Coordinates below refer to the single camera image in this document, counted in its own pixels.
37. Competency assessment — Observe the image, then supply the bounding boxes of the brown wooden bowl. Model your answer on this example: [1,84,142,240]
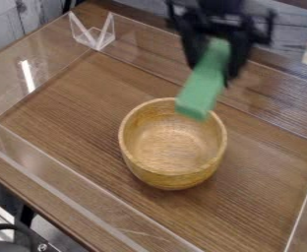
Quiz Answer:
[118,97,227,191]

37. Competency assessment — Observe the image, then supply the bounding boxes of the black table leg bracket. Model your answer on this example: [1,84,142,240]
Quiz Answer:
[15,205,62,252]

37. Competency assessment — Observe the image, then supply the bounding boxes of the clear acrylic corner bracket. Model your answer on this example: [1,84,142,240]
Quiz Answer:
[68,12,115,51]

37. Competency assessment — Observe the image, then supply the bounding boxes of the clear acrylic barrier wall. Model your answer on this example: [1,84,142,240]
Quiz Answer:
[0,5,307,252]

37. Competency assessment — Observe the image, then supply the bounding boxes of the green rectangular block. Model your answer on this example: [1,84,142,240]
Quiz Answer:
[175,38,231,121]

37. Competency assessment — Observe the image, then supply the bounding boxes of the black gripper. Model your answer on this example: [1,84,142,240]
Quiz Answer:
[166,0,277,87]

